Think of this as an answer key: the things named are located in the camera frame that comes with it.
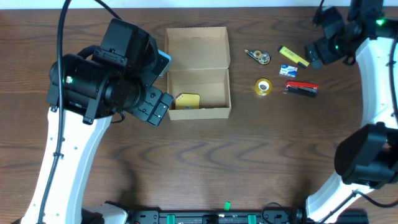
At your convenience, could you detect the yellow sticky note pad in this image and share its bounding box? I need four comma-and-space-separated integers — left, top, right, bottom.
175, 93, 200, 110

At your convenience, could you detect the red black stapler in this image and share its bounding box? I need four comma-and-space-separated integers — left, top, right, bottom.
285, 81, 318, 98

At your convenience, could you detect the brown cardboard box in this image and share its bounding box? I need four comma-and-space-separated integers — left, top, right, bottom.
165, 27, 231, 120

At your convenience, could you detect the yellow adhesive tape roll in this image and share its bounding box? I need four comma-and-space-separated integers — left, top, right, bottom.
254, 78, 272, 96

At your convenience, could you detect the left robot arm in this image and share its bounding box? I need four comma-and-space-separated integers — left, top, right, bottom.
21, 19, 173, 223

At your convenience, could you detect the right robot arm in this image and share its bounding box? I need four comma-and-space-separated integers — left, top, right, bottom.
292, 1, 397, 223

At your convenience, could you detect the yellow highlighter pen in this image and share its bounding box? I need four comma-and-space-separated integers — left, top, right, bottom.
278, 45, 310, 68

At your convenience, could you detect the small blue white staples box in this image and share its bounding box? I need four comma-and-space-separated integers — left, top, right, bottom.
279, 64, 298, 78

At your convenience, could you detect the correction tape dispenser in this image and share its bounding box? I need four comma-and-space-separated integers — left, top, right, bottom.
244, 49, 271, 65

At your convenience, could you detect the small green clip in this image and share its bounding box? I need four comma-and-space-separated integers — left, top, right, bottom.
224, 202, 231, 212

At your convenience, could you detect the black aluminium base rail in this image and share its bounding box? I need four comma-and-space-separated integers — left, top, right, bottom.
127, 208, 312, 224

